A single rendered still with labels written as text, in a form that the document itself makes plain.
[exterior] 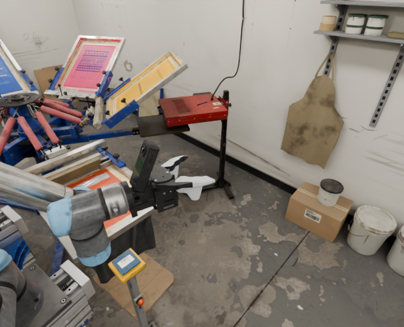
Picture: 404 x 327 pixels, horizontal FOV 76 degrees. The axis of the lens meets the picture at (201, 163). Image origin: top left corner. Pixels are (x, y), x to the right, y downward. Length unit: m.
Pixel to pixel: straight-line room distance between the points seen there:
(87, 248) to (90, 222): 0.08
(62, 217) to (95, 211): 0.06
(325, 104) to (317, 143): 0.38
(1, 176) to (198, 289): 1.91
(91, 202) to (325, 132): 2.37
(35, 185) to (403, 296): 2.68
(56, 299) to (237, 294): 1.61
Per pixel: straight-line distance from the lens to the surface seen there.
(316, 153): 2.80
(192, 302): 2.31
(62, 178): 1.87
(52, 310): 0.99
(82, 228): 0.61
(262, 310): 2.33
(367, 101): 2.57
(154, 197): 0.63
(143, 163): 0.57
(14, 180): 0.69
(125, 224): 1.49
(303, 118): 2.73
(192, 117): 2.32
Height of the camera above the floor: 2.06
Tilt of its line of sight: 35 degrees down
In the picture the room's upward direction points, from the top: straight up
